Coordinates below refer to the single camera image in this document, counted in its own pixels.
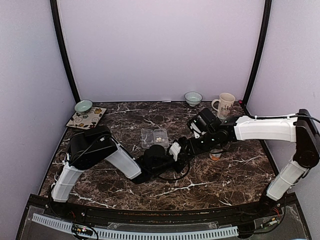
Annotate black frame post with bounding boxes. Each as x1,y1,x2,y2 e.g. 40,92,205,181
49,0,81,103
242,0,272,106

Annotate yellow pills in organizer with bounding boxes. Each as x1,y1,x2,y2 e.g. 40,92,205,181
155,137,164,142

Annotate square floral ceramic plate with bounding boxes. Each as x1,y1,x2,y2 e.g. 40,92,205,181
66,107,107,130

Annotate black right frame post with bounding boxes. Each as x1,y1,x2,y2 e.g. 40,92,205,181
242,0,272,106

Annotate small teal patterned bowl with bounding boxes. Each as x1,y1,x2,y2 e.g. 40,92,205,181
184,91,203,107

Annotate clear plastic pill organizer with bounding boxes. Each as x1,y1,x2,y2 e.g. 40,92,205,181
140,128,170,149

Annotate white slotted cable duct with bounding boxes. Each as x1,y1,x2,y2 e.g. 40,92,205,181
31,213,239,240

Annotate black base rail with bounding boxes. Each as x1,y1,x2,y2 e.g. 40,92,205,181
24,192,298,226

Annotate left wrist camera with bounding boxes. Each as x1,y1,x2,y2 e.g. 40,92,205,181
168,137,187,161

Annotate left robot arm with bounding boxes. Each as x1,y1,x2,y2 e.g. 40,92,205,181
48,126,191,218

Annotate cream ceramic mug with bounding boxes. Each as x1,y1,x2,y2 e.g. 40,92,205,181
211,92,236,120

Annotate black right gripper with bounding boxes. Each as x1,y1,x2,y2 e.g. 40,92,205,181
188,130,219,156

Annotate orange pill bottle grey cap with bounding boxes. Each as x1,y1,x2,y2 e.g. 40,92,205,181
209,149,223,161

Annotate teal bowl on plate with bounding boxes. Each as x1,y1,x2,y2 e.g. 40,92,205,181
74,99,93,115

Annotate black left frame post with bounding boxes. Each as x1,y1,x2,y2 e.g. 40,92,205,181
49,0,81,103

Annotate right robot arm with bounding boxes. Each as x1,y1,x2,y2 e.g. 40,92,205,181
187,108,320,217

